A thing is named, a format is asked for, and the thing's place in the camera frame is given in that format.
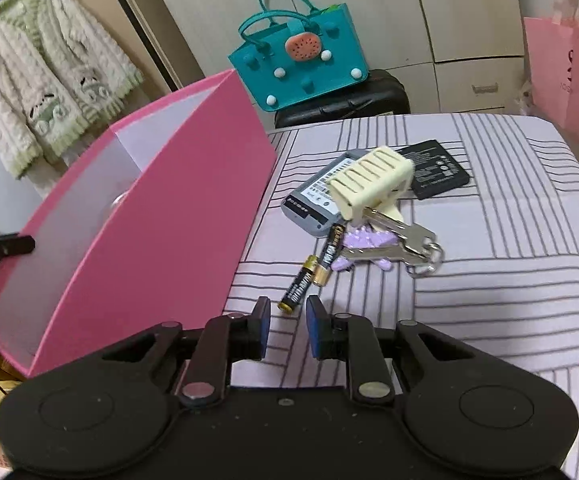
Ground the beige wardrobe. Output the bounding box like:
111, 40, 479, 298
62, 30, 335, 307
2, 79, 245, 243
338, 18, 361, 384
140, 0, 527, 111

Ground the light wood cabinet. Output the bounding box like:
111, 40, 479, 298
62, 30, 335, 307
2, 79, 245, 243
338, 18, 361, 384
84, 0, 205, 96

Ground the black clothes rack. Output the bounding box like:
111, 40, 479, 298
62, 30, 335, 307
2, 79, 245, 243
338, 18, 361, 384
0, 0, 193, 88

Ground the black phone battery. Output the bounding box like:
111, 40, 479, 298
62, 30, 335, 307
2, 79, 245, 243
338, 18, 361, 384
394, 138, 471, 202

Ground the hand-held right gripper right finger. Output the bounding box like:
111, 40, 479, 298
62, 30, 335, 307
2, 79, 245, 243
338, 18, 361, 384
304, 294, 477, 407

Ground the cream knitted cardigan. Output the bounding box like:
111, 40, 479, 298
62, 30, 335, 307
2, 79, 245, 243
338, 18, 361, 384
0, 0, 145, 181

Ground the purple keychain with keys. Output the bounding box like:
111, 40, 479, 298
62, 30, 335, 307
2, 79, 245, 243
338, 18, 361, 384
330, 206, 445, 277

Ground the cream hair claw clip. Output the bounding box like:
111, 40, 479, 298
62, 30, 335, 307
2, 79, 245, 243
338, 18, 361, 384
329, 145, 415, 222

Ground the pink cardboard box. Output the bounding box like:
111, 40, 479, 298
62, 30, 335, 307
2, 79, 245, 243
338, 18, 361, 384
0, 69, 278, 380

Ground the black gold battery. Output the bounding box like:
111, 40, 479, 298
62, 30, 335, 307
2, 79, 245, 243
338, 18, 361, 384
312, 223, 346, 287
278, 255, 320, 315

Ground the grey phone battery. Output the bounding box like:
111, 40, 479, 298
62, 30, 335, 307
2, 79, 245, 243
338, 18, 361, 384
280, 151, 370, 239

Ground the pink shopping bag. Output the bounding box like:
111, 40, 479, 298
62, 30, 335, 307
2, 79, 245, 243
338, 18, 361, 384
522, 0, 579, 156

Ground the clear plastic bag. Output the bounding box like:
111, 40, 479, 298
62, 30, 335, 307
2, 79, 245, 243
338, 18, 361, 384
517, 77, 537, 116

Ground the teal felt tote bag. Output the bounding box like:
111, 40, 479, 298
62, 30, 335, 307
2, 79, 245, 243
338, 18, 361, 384
228, 0, 370, 112

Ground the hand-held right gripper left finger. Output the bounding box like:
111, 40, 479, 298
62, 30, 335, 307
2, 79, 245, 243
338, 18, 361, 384
100, 296, 273, 408

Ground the black suitcase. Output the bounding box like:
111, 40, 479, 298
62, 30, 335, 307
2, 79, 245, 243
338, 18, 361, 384
274, 69, 411, 129

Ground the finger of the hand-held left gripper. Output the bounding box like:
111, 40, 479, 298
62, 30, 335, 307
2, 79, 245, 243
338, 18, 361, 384
0, 232, 36, 261

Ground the striped tablecloth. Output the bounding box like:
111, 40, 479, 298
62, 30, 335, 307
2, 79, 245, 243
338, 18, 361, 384
222, 112, 579, 480

